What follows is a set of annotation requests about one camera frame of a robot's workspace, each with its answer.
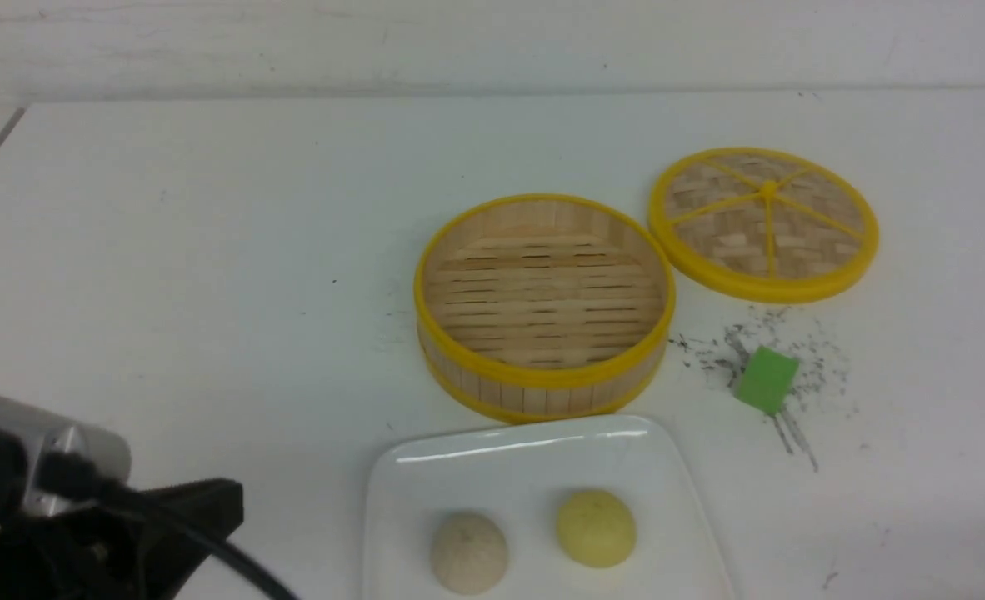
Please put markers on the white steamed bun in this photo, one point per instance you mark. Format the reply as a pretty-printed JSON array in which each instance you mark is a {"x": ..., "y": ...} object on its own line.
[{"x": 469, "y": 554}]

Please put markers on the yellow bamboo steamer lid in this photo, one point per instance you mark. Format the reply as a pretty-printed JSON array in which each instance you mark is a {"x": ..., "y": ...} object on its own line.
[{"x": 763, "y": 225}]

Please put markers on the white square plate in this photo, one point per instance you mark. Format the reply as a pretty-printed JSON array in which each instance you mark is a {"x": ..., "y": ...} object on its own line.
[{"x": 519, "y": 477}]

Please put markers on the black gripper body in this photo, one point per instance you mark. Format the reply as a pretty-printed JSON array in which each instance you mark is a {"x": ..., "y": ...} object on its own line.
[{"x": 92, "y": 553}]

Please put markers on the yellow steamed bun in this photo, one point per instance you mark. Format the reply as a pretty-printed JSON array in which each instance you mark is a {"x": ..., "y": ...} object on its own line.
[{"x": 596, "y": 528}]

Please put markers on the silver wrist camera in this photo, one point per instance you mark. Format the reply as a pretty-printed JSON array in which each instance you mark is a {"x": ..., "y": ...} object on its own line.
[{"x": 40, "y": 432}]

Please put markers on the yellow bamboo steamer basket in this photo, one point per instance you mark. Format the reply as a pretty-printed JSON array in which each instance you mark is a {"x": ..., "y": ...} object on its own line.
[{"x": 543, "y": 306}]

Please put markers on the green cube block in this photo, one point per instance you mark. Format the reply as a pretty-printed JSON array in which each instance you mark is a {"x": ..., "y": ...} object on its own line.
[{"x": 766, "y": 380}]

